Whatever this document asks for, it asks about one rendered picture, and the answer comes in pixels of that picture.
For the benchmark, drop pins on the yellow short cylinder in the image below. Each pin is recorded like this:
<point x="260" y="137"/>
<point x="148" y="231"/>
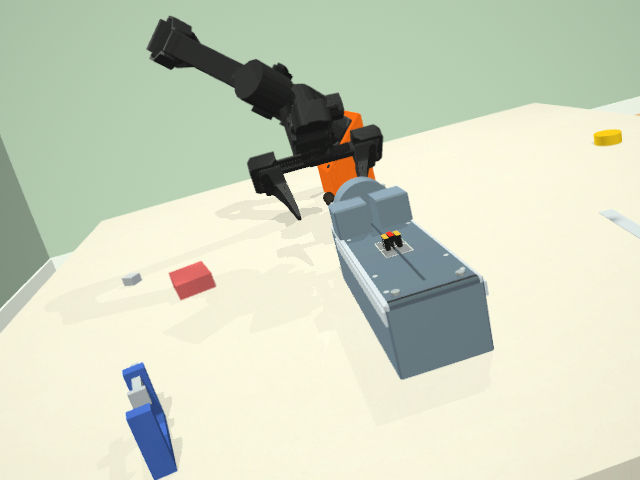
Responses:
<point x="607" y="137"/>

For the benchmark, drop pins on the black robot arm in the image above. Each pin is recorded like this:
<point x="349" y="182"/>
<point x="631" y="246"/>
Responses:
<point x="268" y="89"/>

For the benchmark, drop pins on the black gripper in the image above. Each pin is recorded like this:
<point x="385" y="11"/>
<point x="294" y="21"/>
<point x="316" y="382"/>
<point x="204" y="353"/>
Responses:
<point x="267" y="173"/>

